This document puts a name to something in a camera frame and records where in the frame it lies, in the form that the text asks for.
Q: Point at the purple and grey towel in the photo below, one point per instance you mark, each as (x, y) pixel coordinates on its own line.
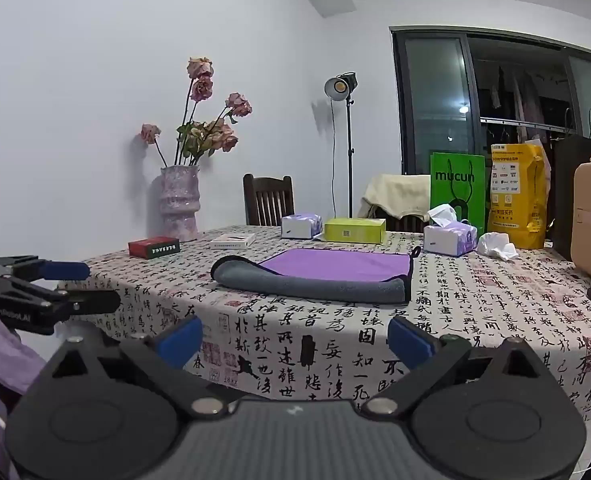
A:
(325, 270)

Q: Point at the dark wooden chair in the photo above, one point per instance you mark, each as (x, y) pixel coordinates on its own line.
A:
(268, 202)

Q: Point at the sliding glass door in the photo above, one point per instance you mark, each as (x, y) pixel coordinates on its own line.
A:
(435, 105)

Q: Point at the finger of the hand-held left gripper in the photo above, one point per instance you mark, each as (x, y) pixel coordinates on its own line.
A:
(93, 302)
(65, 270)

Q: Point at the crumpled white tissue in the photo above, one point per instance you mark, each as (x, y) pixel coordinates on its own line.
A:
(495, 247)

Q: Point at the speckled pink ceramic vase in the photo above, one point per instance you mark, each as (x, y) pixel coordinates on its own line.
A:
(178, 205)

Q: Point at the cream cloth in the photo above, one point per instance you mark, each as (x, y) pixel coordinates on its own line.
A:
(395, 192)

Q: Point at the purple tissue pack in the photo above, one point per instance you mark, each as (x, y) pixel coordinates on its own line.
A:
(448, 237)
(300, 226)

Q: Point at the white flat box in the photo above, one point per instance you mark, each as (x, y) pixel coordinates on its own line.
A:
(233, 240)

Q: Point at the red flat box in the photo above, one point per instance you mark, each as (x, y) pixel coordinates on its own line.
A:
(153, 247)

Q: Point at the dried pink roses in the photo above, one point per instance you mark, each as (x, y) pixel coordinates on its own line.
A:
(210, 135)

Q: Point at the yellow plastic bag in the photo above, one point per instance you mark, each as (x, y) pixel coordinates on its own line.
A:
(518, 195)

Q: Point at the green tissue box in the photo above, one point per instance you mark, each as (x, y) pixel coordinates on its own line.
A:
(354, 230)

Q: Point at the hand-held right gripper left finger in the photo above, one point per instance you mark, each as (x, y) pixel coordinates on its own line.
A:
(183, 341)

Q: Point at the studio light on stand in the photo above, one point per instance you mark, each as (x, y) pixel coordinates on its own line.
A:
(343, 85)

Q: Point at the dark chair under cloth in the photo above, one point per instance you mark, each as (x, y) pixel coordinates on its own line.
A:
(400, 223)

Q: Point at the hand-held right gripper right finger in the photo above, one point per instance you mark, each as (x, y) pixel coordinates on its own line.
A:
(409, 342)

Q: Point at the hanging clothes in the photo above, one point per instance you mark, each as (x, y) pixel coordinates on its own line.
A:
(518, 100)

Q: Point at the green paper bag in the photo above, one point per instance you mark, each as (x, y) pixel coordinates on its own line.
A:
(455, 180)

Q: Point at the black paper bag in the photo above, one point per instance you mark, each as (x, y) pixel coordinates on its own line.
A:
(565, 185)

